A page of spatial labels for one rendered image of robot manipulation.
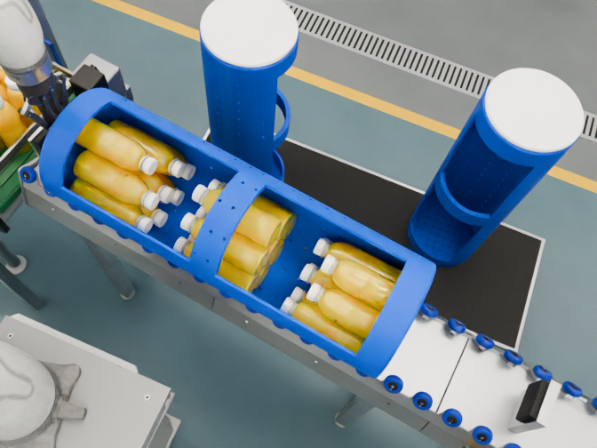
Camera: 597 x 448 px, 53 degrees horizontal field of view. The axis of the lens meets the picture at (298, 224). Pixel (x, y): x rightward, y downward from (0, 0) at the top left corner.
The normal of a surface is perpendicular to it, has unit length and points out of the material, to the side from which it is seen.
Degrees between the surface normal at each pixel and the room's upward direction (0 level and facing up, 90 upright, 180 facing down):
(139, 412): 0
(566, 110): 0
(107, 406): 0
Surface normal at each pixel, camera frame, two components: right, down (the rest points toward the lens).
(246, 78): 0.00, 0.91
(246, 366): 0.07, -0.41
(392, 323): -0.15, -0.02
